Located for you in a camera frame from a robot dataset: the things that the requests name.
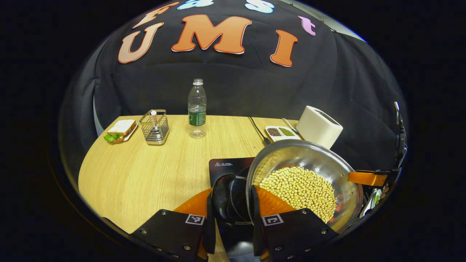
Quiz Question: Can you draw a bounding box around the metal wire basket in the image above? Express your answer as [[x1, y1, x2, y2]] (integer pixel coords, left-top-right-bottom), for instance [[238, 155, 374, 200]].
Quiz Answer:
[[139, 110, 170, 146]]

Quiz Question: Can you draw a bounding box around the white divided dish of beans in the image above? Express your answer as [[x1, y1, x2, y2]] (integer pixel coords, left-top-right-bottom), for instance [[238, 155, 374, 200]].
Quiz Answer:
[[265, 126, 303, 142]]

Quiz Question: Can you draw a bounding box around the stainless steel pot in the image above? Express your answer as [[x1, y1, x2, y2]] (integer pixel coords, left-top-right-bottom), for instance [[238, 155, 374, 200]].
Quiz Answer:
[[211, 139, 365, 234]]

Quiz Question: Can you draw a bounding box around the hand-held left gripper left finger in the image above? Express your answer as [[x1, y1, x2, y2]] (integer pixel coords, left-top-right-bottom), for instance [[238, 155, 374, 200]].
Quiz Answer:
[[131, 187, 217, 261]]

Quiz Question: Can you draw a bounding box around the pile of soybeans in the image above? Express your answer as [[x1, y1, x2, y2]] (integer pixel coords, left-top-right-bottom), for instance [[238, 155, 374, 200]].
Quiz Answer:
[[259, 166, 337, 223]]

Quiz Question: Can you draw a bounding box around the white toaster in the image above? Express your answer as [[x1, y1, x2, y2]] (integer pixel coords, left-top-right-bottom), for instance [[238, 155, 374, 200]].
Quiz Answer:
[[296, 106, 344, 150]]

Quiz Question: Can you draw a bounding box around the black induction cooktop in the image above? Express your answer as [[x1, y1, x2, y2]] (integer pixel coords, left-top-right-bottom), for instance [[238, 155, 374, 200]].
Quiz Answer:
[[209, 157, 262, 262]]

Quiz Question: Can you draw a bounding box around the clear plastic water bottle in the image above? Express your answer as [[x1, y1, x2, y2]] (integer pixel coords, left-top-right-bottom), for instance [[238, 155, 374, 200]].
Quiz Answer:
[[187, 79, 207, 139]]

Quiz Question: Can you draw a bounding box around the sandwich with lettuce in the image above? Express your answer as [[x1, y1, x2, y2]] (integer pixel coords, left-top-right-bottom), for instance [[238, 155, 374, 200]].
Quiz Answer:
[[103, 119, 137, 142]]

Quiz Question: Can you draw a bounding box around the white dish with green food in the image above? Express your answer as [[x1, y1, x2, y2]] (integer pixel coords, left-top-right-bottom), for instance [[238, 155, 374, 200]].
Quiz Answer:
[[360, 187, 390, 219]]

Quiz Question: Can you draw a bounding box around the grey toaster cable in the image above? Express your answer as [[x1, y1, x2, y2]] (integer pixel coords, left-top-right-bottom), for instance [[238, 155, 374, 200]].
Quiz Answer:
[[281, 118, 301, 136]]

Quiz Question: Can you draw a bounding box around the black power cable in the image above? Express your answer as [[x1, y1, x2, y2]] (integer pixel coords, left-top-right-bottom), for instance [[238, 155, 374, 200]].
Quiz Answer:
[[248, 116, 272, 145]]

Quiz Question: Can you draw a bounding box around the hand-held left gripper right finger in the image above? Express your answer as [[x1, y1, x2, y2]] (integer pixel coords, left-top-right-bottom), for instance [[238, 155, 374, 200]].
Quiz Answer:
[[250, 185, 339, 262]]

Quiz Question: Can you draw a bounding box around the black backdrop cloth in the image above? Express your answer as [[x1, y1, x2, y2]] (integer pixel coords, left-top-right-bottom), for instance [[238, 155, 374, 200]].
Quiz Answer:
[[58, 0, 408, 171]]

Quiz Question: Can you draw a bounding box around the small white plate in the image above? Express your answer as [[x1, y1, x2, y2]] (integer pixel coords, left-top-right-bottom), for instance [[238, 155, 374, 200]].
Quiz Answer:
[[109, 122, 138, 143]]

